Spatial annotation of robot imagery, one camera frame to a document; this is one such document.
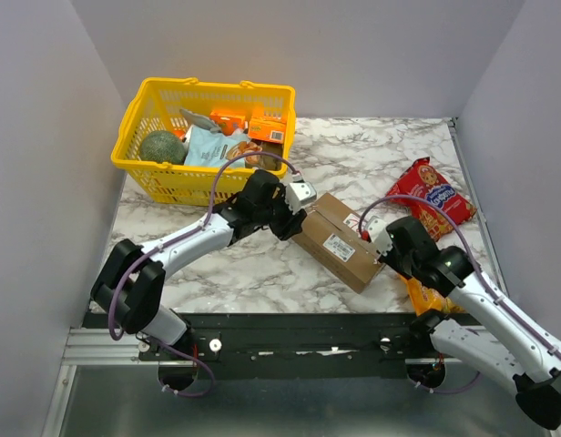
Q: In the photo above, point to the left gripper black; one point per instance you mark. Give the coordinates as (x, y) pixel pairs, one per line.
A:
(292, 224)

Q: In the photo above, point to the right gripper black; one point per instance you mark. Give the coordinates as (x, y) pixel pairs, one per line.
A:
(389, 259)

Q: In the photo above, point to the brown cardboard express box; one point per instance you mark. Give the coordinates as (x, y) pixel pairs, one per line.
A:
(328, 235)

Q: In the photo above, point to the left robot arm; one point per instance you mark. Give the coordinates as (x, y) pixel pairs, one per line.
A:
(130, 285)

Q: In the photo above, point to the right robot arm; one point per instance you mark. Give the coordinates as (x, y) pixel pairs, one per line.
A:
(517, 353)

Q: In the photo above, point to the orange box right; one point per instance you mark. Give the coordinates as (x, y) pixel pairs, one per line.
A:
(264, 126)

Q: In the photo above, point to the orange box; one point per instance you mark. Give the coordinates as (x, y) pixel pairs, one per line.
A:
(229, 121)
(264, 126)

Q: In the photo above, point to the orange box left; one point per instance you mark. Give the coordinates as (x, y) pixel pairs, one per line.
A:
(229, 121)

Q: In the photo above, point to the yellow orange snack bag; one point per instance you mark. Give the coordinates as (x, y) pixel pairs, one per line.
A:
(424, 299)

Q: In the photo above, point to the red candy bag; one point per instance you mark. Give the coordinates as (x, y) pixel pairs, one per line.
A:
(421, 180)

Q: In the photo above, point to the light blue chips bag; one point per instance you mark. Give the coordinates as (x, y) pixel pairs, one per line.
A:
(212, 150)

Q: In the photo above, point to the grey foil packet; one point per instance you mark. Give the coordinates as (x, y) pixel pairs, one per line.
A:
(198, 120)

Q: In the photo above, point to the green melon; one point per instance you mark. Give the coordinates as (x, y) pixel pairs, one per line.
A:
(162, 146)

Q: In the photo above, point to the yellow plastic shopping basket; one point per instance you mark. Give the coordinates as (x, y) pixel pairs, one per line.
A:
(181, 137)

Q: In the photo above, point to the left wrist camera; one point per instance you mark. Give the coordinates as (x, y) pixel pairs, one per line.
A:
(299, 195)

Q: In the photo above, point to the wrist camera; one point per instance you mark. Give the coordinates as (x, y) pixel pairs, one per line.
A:
(379, 237)
(299, 195)

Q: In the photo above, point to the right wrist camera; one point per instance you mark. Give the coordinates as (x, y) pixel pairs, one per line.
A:
(379, 237)

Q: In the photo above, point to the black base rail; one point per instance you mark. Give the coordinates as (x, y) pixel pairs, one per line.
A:
(313, 346)

